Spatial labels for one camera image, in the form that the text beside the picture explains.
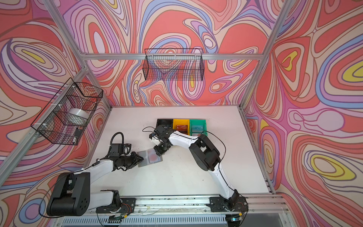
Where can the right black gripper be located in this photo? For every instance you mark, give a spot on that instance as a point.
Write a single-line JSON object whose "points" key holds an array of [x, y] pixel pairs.
{"points": [[159, 152]]}

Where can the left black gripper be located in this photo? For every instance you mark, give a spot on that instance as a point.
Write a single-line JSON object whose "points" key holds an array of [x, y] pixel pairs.
{"points": [[134, 160]]}

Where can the grey card holder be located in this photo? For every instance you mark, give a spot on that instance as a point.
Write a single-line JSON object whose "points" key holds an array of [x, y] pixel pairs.
{"points": [[149, 157]]}

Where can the red card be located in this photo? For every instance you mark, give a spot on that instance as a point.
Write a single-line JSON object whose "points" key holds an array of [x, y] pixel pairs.
{"points": [[182, 129]]}

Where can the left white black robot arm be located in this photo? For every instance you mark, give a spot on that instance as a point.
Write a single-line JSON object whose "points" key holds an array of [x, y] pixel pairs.
{"points": [[72, 194]]}

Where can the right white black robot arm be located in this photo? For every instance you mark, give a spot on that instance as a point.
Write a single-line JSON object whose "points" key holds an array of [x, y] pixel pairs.
{"points": [[206, 156]]}

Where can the black plastic bin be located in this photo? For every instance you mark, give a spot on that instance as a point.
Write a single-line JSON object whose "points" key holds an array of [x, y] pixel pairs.
{"points": [[165, 123]]}

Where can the yellow plastic bin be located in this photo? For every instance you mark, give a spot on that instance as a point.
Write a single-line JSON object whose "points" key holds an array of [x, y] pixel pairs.
{"points": [[182, 122]]}

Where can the green plastic bin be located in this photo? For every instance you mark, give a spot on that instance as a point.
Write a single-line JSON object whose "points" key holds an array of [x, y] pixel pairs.
{"points": [[198, 127]]}

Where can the small black device in basket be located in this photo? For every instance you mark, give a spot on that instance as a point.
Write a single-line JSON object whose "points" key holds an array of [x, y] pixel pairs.
{"points": [[77, 133]]}

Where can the silver tape roll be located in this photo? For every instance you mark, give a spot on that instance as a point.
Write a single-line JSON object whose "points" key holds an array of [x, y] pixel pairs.
{"points": [[77, 117]]}

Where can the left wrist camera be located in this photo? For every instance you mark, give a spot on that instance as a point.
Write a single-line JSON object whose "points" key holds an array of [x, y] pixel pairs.
{"points": [[119, 149]]}

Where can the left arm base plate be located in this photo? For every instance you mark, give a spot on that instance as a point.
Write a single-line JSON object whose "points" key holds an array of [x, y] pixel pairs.
{"points": [[122, 206]]}

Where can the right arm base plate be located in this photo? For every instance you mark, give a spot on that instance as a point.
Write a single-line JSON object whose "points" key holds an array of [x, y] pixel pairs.
{"points": [[220, 204]]}

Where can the black wire basket left wall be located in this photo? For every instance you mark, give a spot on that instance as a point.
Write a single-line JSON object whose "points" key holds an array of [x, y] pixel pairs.
{"points": [[53, 126]]}

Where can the black wire basket wall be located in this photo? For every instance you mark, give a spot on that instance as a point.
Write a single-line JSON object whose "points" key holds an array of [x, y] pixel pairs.
{"points": [[53, 126], [173, 64]]}

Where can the black wire basket back wall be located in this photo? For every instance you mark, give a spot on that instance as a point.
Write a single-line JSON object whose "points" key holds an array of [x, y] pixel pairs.
{"points": [[173, 64]]}

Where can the aluminium front rail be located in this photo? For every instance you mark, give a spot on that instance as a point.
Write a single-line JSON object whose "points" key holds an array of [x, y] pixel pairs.
{"points": [[196, 204]]}

